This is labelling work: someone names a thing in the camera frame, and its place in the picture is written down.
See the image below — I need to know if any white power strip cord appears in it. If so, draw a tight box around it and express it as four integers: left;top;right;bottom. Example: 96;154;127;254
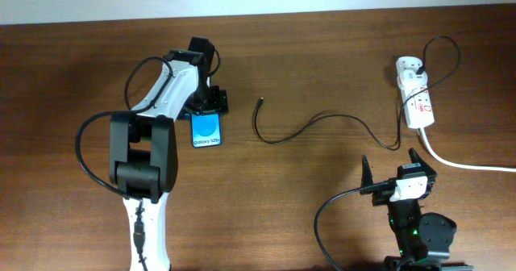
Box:
417;127;516;173

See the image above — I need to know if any black charging cable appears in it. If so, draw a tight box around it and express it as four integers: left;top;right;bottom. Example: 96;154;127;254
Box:
253;35;462;152

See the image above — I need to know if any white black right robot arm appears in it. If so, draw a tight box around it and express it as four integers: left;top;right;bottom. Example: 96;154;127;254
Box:
360;149;474;271

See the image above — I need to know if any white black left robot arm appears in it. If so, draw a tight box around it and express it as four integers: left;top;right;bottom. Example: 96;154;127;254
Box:
109;37;228;270

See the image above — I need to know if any white charger plug adapter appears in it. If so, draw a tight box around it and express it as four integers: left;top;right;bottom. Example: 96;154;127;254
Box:
397;69;427;89

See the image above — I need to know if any white power strip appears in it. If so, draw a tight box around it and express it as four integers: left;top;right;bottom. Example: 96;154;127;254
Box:
396;56;435;129

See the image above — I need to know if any blue Galaxy smartphone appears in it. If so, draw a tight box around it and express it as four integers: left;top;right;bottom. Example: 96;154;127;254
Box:
191;114;222;148

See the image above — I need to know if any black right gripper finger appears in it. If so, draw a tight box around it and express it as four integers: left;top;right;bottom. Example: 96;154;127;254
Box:
360;155;373;188
408;148;431;169

